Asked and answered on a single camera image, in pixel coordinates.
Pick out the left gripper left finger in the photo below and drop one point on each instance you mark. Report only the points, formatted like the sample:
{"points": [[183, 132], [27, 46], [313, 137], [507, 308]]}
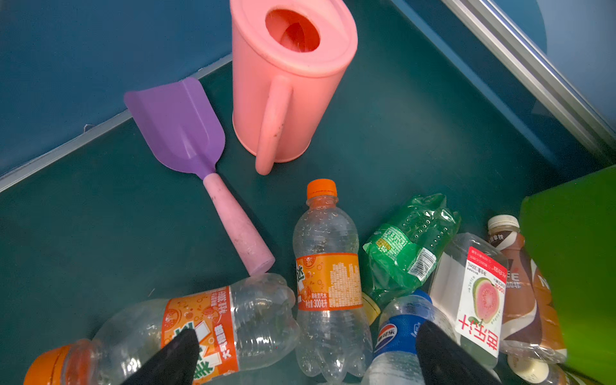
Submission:
{"points": [[174, 364]]}

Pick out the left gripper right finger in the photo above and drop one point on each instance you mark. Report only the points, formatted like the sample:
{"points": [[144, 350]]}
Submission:
{"points": [[442, 361]]}

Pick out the green plastic waste bin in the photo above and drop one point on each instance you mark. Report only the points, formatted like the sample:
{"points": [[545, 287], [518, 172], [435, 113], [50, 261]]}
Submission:
{"points": [[570, 234]]}

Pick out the pepsi label clear bottle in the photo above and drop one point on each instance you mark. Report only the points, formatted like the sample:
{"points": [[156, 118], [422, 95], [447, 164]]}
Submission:
{"points": [[395, 356]]}

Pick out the orange soda bottle orange cap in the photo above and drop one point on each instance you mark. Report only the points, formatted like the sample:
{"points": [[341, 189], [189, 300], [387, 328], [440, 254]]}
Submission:
{"points": [[239, 328]]}

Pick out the guava juice clear bottle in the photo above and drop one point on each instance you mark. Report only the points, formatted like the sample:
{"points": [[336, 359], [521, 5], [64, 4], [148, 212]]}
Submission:
{"points": [[469, 286]]}

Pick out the clear bottle white cap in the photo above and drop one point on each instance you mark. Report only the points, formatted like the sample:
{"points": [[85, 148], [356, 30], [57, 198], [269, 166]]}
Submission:
{"points": [[536, 371]]}

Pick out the brown coffee drink bottle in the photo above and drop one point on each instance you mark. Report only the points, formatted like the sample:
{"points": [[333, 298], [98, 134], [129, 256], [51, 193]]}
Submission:
{"points": [[530, 326]]}

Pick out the small orange label bottle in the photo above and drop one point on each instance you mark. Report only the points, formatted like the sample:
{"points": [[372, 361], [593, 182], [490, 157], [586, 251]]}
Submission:
{"points": [[335, 336]]}

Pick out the crushed green plastic bottle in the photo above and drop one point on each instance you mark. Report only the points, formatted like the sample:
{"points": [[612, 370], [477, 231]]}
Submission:
{"points": [[402, 253]]}

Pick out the purple toy shovel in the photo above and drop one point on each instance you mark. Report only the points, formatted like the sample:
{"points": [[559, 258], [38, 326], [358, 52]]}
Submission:
{"points": [[184, 134]]}

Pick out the pink plastic watering can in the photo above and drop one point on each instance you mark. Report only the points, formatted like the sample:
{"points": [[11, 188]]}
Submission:
{"points": [[288, 60]]}

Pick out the aluminium frame post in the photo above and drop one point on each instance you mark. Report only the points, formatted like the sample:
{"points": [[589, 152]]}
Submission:
{"points": [[531, 67]]}

